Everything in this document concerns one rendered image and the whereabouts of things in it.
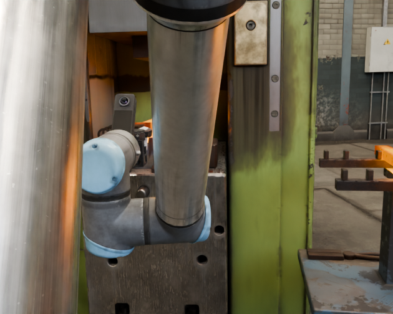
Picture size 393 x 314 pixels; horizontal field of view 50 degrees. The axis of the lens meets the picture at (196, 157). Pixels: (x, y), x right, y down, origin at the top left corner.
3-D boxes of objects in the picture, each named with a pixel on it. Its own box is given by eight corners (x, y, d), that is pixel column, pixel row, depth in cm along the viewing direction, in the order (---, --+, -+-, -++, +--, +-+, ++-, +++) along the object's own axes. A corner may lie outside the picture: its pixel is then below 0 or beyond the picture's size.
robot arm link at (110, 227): (145, 260, 77) (141, 194, 74) (80, 263, 75) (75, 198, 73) (146, 240, 86) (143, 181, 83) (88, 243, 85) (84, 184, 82)
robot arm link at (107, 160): (70, 198, 73) (65, 142, 71) (92, 180, 85) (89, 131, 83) (123, 199, 72) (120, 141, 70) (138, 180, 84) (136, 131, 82)
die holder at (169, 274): (227, 334, 113) (226, 173, 105) (89, 331, 116) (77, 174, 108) (228, 250, 168) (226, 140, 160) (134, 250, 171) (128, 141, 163)
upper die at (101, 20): (166, 30, 105) (165, -10, 103) (89, 33, 107) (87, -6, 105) (184, 43, 146) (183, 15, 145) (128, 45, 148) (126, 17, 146)
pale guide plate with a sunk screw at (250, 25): (266, 64, 116) (267, 0, 113) (234, 65, 117) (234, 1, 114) (266, 64, 119) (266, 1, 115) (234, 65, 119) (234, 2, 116)
